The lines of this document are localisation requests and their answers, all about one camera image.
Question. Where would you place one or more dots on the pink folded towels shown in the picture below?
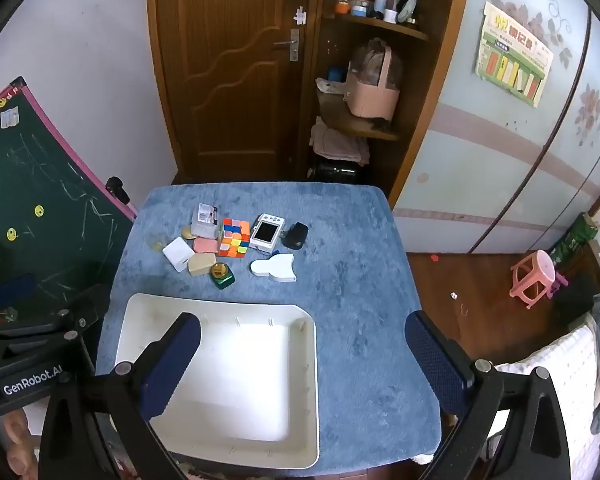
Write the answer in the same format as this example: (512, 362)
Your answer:
(337, 142)

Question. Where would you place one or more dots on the green patterned box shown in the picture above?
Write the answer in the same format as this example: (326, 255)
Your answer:
(575, 237)

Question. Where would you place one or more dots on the white dotted blanket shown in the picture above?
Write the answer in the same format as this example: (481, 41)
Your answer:
(565, 370)

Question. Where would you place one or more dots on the white door hook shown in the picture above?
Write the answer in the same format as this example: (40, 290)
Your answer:
(299, 14)

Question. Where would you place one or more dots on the black chalkboard knob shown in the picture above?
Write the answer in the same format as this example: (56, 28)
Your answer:
(116, 189)

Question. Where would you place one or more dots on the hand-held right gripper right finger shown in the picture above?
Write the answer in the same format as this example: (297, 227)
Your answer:
(435, 360)

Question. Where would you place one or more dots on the pale floral wardrobe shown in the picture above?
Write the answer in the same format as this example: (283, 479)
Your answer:
(480, 160)

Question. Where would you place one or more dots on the black oval case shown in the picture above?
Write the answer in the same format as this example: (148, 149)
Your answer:
(296, 236)

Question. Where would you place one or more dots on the pink eraser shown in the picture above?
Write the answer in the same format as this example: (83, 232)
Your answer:
(206, 245)

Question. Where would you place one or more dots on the clear plastic box with label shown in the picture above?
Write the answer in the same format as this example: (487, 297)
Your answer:
(205, 222)

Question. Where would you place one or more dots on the white sticker on chalkboard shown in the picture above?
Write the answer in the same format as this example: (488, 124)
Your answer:
(9, 118)

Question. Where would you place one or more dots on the white square box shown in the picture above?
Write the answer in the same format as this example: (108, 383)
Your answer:
(177, 254)

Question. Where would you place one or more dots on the white plastic tray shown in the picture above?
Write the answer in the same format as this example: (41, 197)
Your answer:
(240, 360)

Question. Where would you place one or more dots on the wooden corner shelf unit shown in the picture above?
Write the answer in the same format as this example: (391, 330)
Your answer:
(420, 85)

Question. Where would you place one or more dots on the blue tablecloth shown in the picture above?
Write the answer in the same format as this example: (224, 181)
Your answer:
(350, 270)

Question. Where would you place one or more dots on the person's left hand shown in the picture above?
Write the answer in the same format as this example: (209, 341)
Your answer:
(20, 440)

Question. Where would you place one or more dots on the black bag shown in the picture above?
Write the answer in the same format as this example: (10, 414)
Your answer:
(332, 171)

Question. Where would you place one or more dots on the colourful puzzle cube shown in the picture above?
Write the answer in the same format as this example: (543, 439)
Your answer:
(233, 238)

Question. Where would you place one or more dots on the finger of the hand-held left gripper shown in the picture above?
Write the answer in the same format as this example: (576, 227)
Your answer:
(12, 290)
(40, 332)

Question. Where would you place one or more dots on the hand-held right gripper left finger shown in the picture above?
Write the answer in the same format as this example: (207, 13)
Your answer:
(172, 365)

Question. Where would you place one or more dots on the pink plastic stool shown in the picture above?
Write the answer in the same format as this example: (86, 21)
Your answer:
(532, 275)

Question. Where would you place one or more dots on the beige rounded box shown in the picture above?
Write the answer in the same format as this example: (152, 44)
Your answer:
(201, 264)

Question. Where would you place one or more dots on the row of toiletry bottles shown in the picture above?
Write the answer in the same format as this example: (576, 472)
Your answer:
(380, 2)

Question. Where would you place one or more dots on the blue cup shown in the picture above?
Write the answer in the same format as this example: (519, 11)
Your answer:
(335, 74)

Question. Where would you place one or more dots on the wall poster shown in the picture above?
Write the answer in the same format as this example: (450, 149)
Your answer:
(512, 55)

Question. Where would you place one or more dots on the green jar with gold lid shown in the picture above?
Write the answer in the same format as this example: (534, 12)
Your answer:
(221, 277)

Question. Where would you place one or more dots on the brown wooden door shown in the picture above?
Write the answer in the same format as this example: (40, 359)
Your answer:
(230, 70)

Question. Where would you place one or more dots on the beige round disc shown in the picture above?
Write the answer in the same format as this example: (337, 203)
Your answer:
(187, 232)

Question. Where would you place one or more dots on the green chalkboard with pink frame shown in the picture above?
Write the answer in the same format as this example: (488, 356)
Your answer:
(30, 185)

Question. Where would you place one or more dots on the white device with screen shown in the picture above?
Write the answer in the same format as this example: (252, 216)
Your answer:
(267, 232)

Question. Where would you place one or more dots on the white crumpled cloth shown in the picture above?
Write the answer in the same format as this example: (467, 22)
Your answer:
(327, 86)

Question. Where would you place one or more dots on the yellow smiley magnet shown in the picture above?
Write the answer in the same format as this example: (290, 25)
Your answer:
(39, 210)
(11, 233)

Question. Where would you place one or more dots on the purple toy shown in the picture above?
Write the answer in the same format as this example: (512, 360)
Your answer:
(560, 282)

